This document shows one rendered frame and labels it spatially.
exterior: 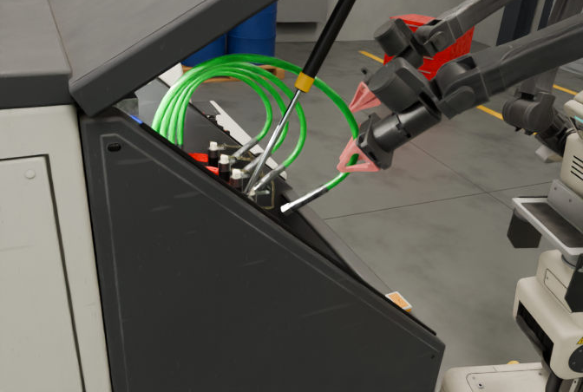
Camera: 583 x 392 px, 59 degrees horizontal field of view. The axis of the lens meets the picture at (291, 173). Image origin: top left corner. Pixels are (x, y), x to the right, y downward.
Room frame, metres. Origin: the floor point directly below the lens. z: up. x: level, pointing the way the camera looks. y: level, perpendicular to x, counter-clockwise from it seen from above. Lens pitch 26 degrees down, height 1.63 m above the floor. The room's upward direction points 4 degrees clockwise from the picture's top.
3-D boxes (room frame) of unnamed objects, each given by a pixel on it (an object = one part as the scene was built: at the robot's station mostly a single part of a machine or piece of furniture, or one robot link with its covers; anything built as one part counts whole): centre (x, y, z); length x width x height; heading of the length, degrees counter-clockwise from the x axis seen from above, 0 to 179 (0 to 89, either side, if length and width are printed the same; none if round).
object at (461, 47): (5.24, -1.27, 0.43); 0.70 x 0.46 x 0.86; 49
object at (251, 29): (6.01, 0.87, 0.51); 1.20 x 0.85 x 1.02; 112
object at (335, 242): (1.02, -0.13, 0.87); 0.62 x 0.04 x 0.16; 27
